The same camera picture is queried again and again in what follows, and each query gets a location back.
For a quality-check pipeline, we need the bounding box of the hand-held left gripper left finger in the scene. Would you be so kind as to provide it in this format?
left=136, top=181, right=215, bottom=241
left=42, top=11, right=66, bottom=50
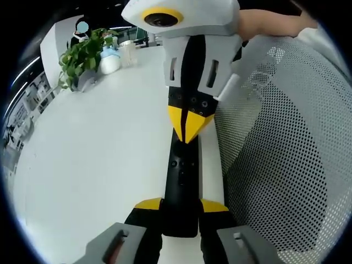
left=63, top=197, right=166, bottom=264

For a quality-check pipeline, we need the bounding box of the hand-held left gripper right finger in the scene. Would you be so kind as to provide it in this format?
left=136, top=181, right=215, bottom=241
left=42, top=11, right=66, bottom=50
left=197, top=198, right=281, bottom=264

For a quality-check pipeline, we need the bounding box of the black remote control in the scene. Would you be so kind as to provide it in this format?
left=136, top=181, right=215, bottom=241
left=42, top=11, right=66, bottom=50
left=162, top=131, right=205, bottom=239

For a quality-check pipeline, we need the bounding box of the clear plastic cup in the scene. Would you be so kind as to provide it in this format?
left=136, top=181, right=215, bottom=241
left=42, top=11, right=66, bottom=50
left=118, top=40, right=139, bottom=68

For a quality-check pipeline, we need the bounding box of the white round vase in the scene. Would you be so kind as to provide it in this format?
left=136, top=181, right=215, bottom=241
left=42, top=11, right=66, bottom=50
left=99, top=45, right=122, bottom=75

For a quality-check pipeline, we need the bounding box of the grey mesh office chair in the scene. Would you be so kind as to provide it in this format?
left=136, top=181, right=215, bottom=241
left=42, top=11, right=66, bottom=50
left=214, top=35, right=352, bottom=255

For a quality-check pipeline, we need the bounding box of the green potted plant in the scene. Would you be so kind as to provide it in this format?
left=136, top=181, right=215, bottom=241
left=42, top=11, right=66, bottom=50
left=58, top=27, right=119, bottom=94

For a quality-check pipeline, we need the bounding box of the person's white shirt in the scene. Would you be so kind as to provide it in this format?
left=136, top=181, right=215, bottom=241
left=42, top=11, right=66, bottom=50
left=295, top=23, right=352, bottom=80

